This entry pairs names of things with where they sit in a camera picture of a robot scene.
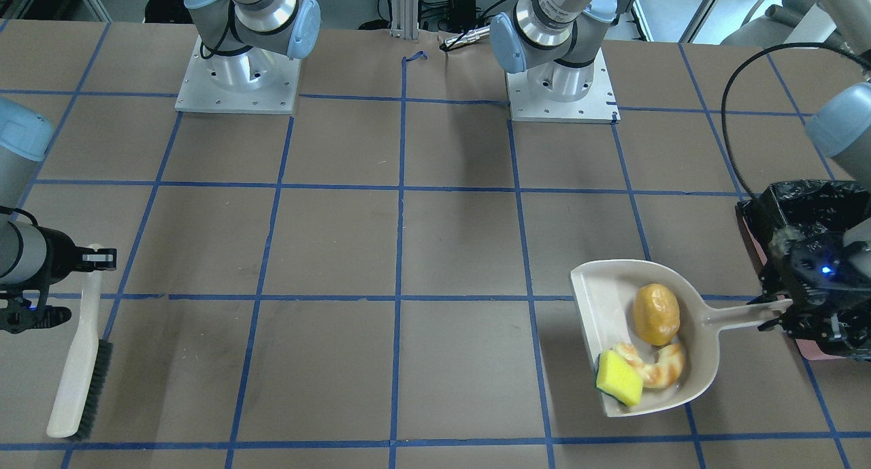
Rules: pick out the white hand brush black bristles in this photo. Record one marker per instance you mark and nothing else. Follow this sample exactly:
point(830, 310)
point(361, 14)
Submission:
point(84, 374)

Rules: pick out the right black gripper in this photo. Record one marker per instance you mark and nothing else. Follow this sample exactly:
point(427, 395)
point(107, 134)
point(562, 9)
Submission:
point(62, 256)

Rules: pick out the bin with black bag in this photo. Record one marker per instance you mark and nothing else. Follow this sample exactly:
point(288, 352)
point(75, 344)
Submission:
point(813, 207)

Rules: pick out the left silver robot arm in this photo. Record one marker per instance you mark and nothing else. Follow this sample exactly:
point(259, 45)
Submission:
point(570, 32)

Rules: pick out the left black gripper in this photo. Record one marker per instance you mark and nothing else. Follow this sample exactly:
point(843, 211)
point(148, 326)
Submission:
point(807, 277)

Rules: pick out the aluminium frame post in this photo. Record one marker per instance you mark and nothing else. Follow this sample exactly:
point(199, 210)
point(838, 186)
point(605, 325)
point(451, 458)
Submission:
point(404, 22)

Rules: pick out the toy croissant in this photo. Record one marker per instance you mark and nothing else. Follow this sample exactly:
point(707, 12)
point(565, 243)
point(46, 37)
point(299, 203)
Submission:
point(662, 373)

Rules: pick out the brown potato bread roll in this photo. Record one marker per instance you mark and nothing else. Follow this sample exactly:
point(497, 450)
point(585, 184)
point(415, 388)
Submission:
point(656, 314)

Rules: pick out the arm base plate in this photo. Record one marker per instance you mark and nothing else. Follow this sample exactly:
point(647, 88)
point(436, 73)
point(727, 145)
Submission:
point(554, 93)
point(254, 82)

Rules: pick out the yellow sponge piece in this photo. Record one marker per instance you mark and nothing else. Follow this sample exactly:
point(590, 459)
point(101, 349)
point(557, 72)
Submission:
point(616, 378)

